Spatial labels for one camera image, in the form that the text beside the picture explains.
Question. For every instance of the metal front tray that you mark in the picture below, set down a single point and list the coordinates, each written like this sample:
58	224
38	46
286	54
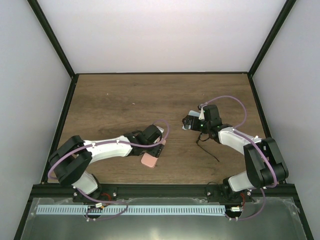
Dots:
271	218

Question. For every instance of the pink glasses case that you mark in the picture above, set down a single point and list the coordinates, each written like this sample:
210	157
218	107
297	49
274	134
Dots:
150	158

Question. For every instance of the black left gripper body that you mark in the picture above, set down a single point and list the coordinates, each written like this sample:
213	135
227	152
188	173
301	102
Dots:
155	152

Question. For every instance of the black right frame post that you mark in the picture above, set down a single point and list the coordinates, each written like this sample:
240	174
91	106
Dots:
275	29

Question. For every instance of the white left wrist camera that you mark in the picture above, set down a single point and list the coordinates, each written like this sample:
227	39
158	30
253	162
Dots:
159	131

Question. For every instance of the black table rail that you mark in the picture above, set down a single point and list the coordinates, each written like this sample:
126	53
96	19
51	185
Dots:
60	126
266	127

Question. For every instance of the black left frame post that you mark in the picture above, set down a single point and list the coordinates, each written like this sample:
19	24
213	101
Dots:
42	19

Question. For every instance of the black left table rail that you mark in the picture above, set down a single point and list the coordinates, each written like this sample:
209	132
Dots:
60	126

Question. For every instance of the black front mounting rail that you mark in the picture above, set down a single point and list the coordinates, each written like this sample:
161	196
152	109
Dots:
211	192

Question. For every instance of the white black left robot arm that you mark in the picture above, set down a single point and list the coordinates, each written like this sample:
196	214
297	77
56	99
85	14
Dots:
69	163

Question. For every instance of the black frame post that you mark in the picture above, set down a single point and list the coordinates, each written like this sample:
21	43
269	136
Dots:
275	29
42	19

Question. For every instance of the light blue cleaning cloth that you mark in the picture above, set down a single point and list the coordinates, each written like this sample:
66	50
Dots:
191	121

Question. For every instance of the light blue slotted cable duct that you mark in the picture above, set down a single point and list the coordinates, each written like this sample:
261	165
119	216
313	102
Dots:
134	210

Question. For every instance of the black right table rail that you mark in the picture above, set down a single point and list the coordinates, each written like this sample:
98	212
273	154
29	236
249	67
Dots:
266	127

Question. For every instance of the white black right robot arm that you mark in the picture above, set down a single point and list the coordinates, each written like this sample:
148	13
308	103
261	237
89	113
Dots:
264	163

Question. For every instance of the black sunglasses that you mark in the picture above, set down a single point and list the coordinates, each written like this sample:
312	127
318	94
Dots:
204	135

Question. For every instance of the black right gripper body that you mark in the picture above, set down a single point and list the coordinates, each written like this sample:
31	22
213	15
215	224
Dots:
207	125

